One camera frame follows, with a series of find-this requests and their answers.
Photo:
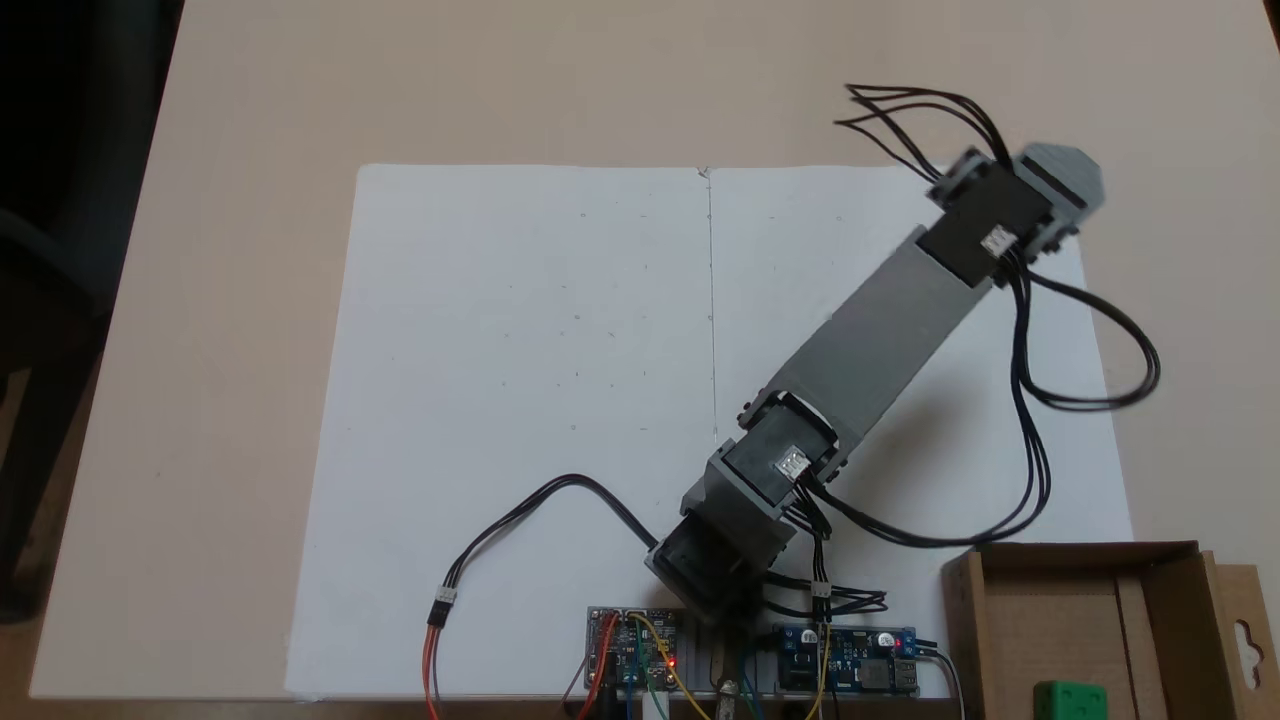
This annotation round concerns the blue circuit board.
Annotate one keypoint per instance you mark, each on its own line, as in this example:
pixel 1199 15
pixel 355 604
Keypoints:
pixel 850 662

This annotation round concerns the small motor controller board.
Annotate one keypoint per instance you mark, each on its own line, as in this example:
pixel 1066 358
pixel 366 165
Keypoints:
pixel 630 645

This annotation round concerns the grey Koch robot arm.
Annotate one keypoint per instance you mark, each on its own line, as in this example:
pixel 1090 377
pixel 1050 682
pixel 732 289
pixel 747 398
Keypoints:
pixel 870 340

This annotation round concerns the brown cardboard box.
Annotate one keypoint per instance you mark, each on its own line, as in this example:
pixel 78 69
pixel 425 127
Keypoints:
pixel 1060 620

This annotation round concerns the green dice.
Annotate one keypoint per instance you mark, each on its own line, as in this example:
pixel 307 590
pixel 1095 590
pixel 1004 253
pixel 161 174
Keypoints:
pixel 1070 700

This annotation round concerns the metal table clamp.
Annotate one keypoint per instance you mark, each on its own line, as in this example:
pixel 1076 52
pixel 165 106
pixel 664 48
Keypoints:
pixel 727 690

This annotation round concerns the white paper sheet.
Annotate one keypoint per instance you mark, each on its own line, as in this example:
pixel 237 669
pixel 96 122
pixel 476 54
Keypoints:
pixel 950 470
pixel 500 350

